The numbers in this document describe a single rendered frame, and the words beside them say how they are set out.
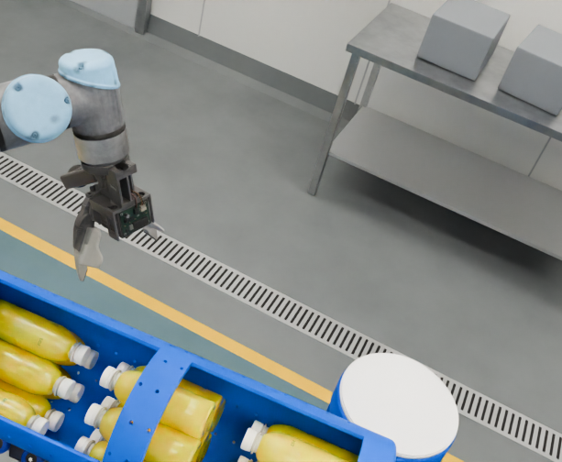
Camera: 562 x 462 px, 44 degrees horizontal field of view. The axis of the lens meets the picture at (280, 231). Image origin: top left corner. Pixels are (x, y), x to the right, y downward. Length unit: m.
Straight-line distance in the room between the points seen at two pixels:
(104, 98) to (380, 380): 0.96
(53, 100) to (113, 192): 0.26
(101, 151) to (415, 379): 0.97
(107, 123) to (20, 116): 0.21
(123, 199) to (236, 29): 3.69
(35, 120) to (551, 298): 3.36
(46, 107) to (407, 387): 1.11
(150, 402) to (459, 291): 2.57
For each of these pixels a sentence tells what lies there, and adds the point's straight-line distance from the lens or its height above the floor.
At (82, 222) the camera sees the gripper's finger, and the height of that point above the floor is 1.52.
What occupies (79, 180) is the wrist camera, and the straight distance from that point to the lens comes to 1.13.
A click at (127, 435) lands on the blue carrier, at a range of 1.27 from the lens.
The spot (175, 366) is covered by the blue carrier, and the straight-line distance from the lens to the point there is 1.30.
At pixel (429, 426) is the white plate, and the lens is 1.63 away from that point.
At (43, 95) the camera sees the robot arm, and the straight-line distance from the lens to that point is 0.83.
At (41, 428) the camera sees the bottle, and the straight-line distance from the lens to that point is 1.41.
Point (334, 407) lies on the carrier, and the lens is 1.62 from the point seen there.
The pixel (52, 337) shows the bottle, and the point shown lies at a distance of 1.44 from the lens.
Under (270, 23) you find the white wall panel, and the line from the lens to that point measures 4.58.
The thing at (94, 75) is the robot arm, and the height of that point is 1.76.
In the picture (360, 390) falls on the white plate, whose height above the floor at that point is 1.04.
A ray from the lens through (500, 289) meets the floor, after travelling 3.79.
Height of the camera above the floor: 2.26
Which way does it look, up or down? 39 degrees down
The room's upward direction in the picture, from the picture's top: 17 degrees clockwise
